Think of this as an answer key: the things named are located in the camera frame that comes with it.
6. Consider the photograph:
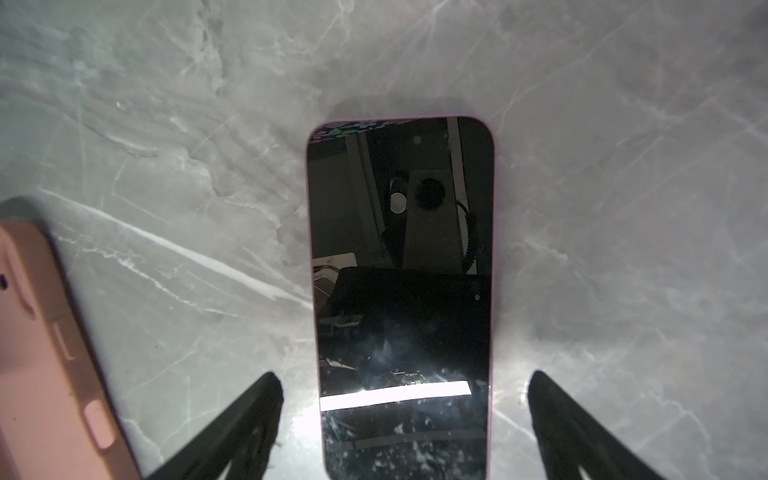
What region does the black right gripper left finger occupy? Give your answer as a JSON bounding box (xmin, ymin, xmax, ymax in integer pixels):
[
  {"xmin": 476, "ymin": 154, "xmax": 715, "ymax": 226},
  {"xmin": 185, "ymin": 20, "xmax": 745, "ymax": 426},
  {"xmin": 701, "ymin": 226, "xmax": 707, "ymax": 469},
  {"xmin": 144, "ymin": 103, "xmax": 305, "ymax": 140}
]
[{"xmin": 149, "ymin": 372, "xmax": 284, "ymax": 479}]

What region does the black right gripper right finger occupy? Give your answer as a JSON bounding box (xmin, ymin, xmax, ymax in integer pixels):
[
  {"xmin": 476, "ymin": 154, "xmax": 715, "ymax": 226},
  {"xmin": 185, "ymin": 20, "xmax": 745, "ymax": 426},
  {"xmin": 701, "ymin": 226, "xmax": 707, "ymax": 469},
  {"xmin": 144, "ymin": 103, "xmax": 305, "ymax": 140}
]
[{"xmin": 527, "ymin": 370, "xmax": 660, "ymax": 479}]

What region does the pink phone case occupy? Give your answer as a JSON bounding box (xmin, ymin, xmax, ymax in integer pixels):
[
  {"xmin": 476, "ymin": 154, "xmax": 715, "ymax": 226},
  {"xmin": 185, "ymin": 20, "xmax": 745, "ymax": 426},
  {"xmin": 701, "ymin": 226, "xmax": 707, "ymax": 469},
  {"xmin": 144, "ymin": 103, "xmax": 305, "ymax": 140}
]
[{"xmin": 1, "ymin": 220, "xmax": 140, "ymax": 479}]

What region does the pink-edged smartphone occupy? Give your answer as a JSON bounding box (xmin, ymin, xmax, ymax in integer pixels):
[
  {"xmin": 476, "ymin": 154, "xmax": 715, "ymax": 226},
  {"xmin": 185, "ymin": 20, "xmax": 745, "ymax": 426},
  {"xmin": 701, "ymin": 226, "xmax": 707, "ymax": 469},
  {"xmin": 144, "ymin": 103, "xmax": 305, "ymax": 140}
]
[{"xmin": 306, "ymin": 116, "xmax": 496, "ymax": 479}]

